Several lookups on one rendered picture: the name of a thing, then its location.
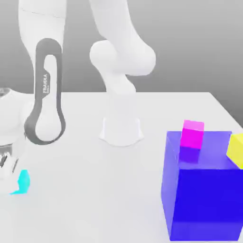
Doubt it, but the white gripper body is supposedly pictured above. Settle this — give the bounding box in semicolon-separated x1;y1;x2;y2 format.
0;157;21;194

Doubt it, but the small cyan cube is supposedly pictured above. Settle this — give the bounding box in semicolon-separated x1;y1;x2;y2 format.
9;169;31;196

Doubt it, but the small magenta cube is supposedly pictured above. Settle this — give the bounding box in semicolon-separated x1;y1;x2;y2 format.
179;119;205;150

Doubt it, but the small yellow cube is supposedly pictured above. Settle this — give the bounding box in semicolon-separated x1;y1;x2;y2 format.
226;132;243;170

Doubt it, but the large blue box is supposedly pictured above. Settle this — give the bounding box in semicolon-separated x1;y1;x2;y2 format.
160;130;243;242

